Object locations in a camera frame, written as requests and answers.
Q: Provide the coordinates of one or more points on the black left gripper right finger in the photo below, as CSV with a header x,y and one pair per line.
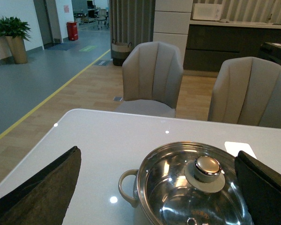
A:
x,y
261,188

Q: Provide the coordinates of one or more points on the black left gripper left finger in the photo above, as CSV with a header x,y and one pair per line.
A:
x,y
44,198

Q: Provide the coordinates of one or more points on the glass pot lid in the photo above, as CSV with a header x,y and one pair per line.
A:
x,y
189,187

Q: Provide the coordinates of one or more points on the beige electric cooking pot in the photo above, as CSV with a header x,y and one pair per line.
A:
x,y
178,199

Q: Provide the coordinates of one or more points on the white square coaster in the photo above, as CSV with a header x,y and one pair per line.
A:
x,y
233,148

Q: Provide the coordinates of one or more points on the right beige upholstered chair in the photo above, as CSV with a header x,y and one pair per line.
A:
x,y
247,91

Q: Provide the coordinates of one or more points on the beige upholstered chair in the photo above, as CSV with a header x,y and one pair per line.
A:
x,y
247,91
152,76

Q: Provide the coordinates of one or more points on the dark kitchen counter cabinet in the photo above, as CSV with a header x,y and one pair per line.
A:
x,y
208,46

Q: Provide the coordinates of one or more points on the left beige upholstered chair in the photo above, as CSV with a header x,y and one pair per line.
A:
x,y
152,76

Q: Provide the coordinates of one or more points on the woven storage basket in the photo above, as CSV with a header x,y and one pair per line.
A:
x,y
120,51

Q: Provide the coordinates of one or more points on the red bin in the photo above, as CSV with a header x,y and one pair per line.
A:
x,y
72,30

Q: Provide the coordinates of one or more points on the potted green plant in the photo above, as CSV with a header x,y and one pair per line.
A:
x,y
15,32

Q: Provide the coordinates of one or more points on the office chair in background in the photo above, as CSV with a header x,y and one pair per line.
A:
x,y
101,18

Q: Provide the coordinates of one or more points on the white microwave oven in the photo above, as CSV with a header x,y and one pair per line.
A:
x,y
206,12

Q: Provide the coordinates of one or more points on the white drawer column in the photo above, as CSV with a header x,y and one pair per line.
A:
x,y
171,22

